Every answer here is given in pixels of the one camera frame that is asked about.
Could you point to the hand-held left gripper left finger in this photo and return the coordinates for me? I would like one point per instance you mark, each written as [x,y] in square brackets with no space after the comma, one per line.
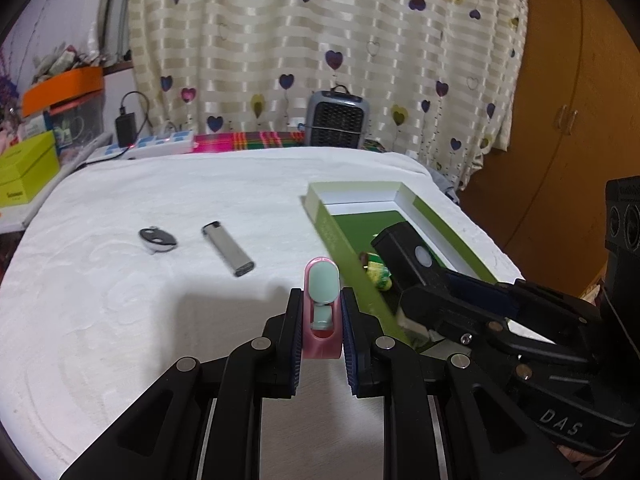
[295,345]

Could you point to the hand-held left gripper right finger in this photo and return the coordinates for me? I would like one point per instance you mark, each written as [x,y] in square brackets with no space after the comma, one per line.
[350,345]

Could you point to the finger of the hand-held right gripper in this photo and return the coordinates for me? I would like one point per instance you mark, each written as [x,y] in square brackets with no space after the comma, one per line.
[450,315]
[550,312]

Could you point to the pink clip with green pad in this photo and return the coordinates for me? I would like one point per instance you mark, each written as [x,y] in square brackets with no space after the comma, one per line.
[322,351]

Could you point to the small green toy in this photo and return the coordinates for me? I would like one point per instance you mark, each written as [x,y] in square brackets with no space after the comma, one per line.
[377,275]

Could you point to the black rectangular device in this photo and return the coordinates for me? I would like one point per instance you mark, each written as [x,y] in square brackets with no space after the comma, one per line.
[400,250]

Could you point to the green cardboard box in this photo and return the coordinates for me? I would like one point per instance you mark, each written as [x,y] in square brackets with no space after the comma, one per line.
[340,240]

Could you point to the silver lighter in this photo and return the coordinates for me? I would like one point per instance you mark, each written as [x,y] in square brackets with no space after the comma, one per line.
[227,250]

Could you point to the black and silver key fob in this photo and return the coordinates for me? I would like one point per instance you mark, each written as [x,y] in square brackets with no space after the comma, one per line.
[157,240]

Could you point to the brown wooden wardrobe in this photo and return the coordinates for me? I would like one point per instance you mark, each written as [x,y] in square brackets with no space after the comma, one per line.
[565,110]

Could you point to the plaid cloth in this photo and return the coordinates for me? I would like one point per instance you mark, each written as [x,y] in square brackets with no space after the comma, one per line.
[260,141]

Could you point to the grey fan heater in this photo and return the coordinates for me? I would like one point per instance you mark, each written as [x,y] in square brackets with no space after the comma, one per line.
[337,120]

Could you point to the white and blue power strip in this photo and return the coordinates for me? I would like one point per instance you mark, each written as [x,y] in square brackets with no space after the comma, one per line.
[160,141]

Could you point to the black power adapter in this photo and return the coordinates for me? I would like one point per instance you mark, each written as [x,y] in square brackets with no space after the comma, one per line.
[126,130]

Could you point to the beige curtain with hearts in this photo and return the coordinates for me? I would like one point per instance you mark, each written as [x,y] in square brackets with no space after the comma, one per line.
[350,25]

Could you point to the clear plastic storage bin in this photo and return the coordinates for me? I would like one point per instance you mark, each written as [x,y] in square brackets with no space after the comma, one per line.
[80,125]

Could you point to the yellow-green box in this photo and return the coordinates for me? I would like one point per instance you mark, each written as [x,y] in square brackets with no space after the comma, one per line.
[25,170]

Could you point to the orange box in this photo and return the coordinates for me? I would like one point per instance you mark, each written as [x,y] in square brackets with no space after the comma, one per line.
[65,90]

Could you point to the pile of packets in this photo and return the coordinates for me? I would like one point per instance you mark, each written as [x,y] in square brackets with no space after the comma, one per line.
[60,62]

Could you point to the purple flower branches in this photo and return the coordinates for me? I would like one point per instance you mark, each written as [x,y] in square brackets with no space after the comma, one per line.
[7,90]

